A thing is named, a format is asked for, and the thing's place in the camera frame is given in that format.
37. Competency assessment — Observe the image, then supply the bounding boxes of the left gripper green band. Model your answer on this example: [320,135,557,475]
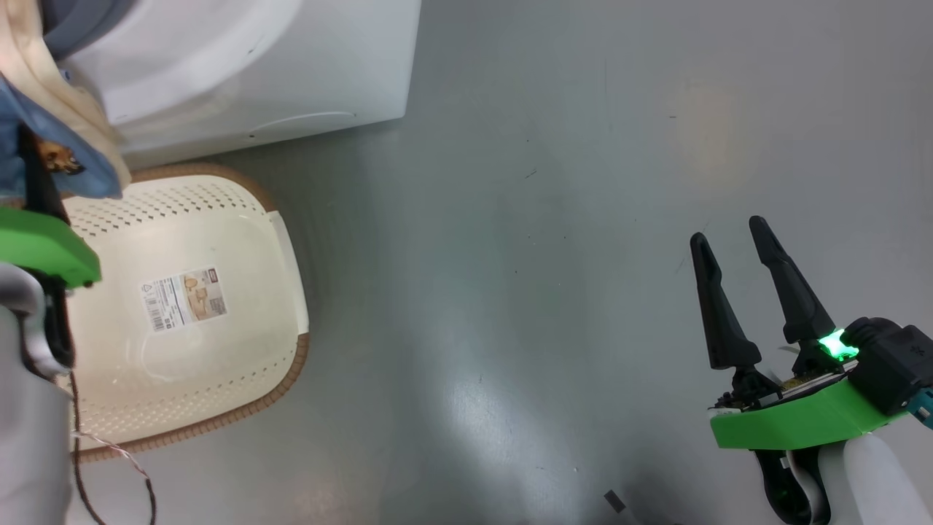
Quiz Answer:
[0,128,101,373]

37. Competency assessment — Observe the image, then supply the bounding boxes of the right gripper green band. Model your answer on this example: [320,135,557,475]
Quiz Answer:
[690,215,908,525]

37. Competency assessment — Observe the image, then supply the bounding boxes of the cream garment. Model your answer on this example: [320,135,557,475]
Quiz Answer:
[0,0,132,183]

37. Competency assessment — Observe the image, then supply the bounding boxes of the paper label inside basket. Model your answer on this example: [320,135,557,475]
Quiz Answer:
[140,267,228,334]

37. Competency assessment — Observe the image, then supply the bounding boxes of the cream perforated laundry basket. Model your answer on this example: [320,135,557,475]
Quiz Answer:
[58,164,311,464]

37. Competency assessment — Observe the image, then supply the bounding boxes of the white front-load washing machine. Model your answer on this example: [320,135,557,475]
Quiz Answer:
[44,0,422,172]

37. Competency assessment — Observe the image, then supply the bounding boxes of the right camera cable teal plug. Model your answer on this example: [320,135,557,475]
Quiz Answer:
[907,386,933,425]

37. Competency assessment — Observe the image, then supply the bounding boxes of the thin wires along left arm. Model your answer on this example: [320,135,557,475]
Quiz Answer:
[69,372,158,525]

